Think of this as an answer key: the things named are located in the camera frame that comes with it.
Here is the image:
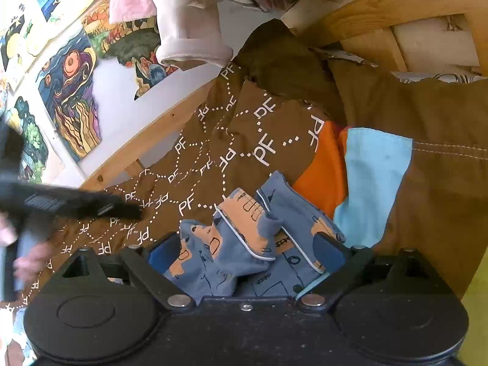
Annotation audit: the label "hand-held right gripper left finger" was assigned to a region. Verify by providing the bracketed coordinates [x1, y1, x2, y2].
[57, 232, 194, 310]

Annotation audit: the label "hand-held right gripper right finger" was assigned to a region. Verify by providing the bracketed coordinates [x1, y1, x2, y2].
[297, 232, 433, 309]

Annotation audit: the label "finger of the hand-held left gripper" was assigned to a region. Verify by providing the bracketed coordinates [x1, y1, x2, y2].
[76, 188, 141, 221]

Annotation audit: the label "blue pants with orange print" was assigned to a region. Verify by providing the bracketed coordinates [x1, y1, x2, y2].
[162, 171, 347, 300]

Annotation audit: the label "person's left hand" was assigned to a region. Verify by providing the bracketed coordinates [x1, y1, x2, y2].
[14, 242, 58, 289]

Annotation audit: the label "brown pillow with colour patches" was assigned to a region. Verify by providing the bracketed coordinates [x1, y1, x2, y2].
[293, 59, 488, 302]

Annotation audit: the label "brown blanket with white print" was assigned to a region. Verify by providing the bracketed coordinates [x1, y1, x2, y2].
[8, 19, 344, 313]

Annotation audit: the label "yellow-green sheet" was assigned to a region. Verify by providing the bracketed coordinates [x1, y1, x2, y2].
[457, 259, 488, 366]

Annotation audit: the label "green tree wall drawing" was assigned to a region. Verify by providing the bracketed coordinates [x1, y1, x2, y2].
[5, 97, 50, 184]

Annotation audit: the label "yellow moon wall drawing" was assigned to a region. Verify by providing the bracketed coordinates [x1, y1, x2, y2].
[0, 9, 42, 94]

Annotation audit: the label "wooden bed frame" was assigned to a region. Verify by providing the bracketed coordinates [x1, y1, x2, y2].
[78, 0, 488, 191]

